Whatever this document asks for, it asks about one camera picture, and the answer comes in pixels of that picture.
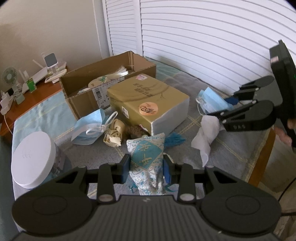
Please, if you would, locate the blue patterned sachet pouch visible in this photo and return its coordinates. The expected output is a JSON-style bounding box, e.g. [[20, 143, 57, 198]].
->
[[126, 133, 166, 196]]

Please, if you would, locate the cream scrunchie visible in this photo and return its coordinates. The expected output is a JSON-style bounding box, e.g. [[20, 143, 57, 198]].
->
[[103, 119, 126, 148]]

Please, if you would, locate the brown scrunchie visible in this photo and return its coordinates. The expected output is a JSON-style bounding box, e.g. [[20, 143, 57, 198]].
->
[[125, 126, 149, 139]]

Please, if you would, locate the beige embroidered drawstring pouch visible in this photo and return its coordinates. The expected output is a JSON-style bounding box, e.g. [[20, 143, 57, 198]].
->
[[77, 66, 128, 94]]

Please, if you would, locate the person right hand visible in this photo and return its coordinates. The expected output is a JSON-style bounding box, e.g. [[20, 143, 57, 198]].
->
[[275, 117, 296, 145]]

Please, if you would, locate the grey blue checked blanket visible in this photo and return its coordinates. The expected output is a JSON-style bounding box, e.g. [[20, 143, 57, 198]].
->
[[12, 62, 271, 181]]

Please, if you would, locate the white louvered door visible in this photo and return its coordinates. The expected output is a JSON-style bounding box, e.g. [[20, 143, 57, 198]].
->
[[102, 0, 295, 93]]

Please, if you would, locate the clear jar white lid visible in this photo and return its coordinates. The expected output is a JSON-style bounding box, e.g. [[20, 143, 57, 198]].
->
[[10, 131, 70, 190]]

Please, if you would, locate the gold tissue pack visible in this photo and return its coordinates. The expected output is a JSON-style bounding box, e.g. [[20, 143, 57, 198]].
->
[[107, 74, 190, 136]]

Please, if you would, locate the brown cardboard box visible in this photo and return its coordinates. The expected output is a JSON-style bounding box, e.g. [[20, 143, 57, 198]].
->
[[60, 51, 156, 120]]

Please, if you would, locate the wooden nightstand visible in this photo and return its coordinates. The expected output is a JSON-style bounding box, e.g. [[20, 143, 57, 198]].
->
[[1, 79, 62, 142]]

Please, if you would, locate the white remote control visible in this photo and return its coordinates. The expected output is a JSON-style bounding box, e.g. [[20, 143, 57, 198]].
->
[[45, 69, 67, 83]]

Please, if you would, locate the green white small bottle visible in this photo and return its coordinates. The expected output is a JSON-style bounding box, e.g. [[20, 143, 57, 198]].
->
[[26, 78, 37, 93]]

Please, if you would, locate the white power strip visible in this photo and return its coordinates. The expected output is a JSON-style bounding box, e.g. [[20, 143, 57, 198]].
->
[[1, 91, 14, 115]]

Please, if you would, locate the white phone stand device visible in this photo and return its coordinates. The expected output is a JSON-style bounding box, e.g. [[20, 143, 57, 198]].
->
[[44, 53, 58, 73]]

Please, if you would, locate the small green desk fan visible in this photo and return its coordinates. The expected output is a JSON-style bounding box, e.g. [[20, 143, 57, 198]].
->
[[1, 67, 25, 104]]

